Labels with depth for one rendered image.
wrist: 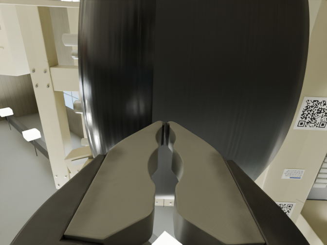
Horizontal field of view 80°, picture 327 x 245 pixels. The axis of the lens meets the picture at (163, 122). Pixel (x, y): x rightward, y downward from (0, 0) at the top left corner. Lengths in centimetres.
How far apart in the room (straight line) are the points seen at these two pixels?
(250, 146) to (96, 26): 22
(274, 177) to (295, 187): 7
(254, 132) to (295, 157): 33
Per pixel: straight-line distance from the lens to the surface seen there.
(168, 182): 30
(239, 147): 26
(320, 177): 67
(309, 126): 54
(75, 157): 105
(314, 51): 49
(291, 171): 59
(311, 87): 51
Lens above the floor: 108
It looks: 24 degrees up
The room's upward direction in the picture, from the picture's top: 177 degrees counter-clockwise
